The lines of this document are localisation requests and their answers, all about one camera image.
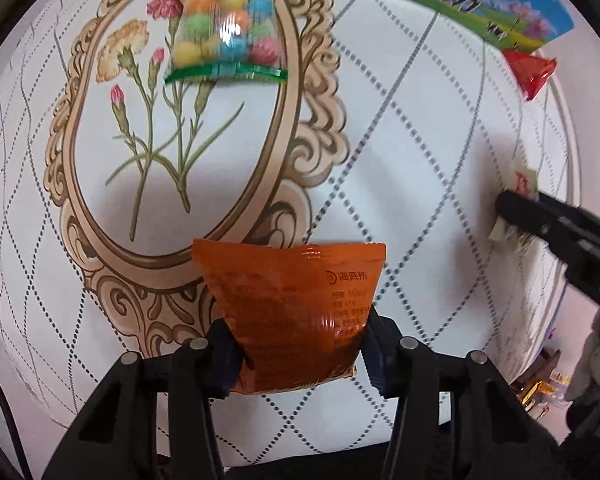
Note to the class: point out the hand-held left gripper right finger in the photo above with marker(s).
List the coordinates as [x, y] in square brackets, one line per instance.
[376, 357]

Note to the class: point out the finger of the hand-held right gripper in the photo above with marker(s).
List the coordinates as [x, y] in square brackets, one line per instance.
[540, 215]

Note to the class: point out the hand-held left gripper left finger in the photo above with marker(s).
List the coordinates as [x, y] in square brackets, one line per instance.
[225, 357]

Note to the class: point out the cream white snack packet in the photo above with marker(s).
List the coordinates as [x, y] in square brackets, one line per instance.
[522, 180]

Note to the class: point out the orange snack packet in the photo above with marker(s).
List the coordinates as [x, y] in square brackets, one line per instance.
[290, 310]

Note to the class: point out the heap of colourful packets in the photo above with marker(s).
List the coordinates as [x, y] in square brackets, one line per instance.
[545, 385]

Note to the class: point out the small red packet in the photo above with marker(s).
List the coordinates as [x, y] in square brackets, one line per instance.
[530, 72]

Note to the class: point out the white floral printed cloth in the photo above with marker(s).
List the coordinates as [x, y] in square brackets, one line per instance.
[405, 160]

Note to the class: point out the colourful candy packet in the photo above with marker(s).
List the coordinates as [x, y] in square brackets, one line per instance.
[220, 25]

